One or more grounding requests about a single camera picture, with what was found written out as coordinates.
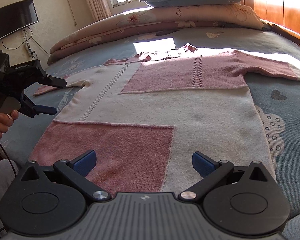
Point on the folded pink floral quilt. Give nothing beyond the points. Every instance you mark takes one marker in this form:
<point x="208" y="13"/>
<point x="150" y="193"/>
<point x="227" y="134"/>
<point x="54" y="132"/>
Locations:
<point x="140" y="27"/>

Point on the white power strip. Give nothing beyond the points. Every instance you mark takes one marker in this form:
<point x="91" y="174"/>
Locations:
<point x="28" y="48"/>

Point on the pink and white knit sweater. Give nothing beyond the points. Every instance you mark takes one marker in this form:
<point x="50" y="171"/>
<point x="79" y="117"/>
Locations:
<point x="190" y="110"/>

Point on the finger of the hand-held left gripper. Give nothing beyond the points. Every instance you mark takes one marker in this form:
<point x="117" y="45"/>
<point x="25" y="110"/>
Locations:
<point x="55" y="82"/>
<point x="45" y="110"/>

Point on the black phone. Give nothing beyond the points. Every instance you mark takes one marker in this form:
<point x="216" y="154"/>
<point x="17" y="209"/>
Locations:
<point x="166" y="32"/>

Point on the black wall television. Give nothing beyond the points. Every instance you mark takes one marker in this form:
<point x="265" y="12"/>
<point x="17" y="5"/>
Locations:
<point x="13" y="18"/>

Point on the pink patterned curtain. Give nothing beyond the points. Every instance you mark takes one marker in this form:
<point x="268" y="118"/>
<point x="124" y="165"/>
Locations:
<point x="95" y="0"/>

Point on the blue printed bed sheet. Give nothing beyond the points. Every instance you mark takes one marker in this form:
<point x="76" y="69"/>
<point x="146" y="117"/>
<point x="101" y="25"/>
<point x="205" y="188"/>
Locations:
<point x="290" y="155"/>

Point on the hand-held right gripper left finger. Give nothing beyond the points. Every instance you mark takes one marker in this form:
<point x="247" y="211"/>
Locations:
<point x="86" y="161"/>

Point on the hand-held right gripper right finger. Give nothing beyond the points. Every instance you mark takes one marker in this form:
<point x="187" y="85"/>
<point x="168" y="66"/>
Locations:
<point x="202" y="163"/>

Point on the wooden bed headboard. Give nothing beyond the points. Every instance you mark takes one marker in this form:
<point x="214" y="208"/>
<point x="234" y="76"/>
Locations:
<point x="285" y="5"/>

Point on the person's left hand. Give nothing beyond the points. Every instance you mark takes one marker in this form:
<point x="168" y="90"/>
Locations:
<point x="2" y="125"/>

